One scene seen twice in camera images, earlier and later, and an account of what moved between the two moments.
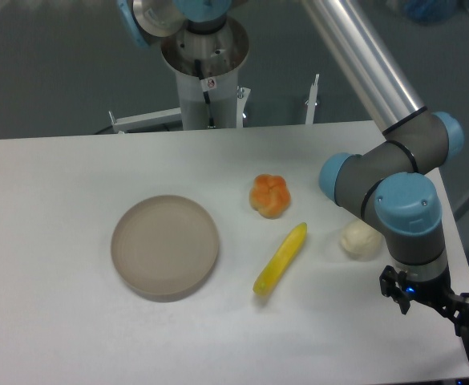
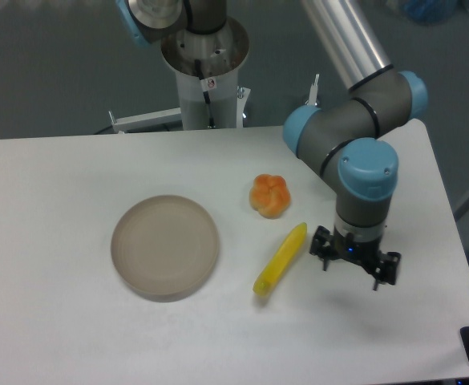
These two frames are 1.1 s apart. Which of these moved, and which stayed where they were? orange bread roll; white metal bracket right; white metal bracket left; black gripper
Moved: black gripper
Stayed: white metal bracket left; orange bread roll; white metal bracket right
